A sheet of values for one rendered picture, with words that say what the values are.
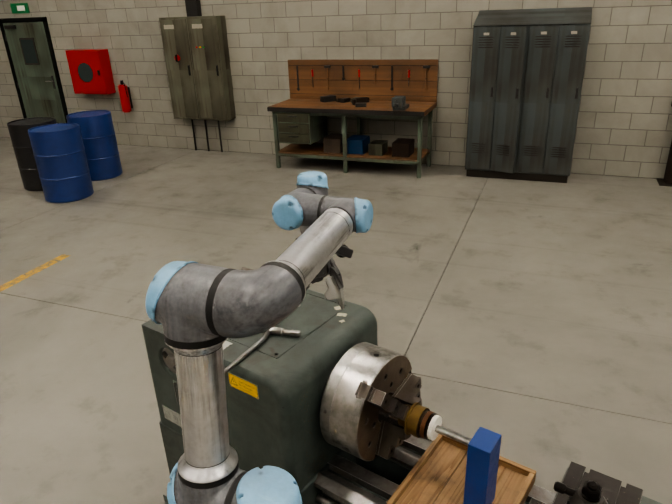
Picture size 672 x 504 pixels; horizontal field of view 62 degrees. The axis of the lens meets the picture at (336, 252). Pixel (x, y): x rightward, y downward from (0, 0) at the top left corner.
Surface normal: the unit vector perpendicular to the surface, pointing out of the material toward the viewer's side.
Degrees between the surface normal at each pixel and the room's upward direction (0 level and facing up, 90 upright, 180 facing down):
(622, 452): 0
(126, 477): 0
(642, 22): 90
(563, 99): 90
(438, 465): 0
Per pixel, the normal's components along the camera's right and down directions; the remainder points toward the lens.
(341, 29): -0.36, 0.39
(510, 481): -0.04, -0.91
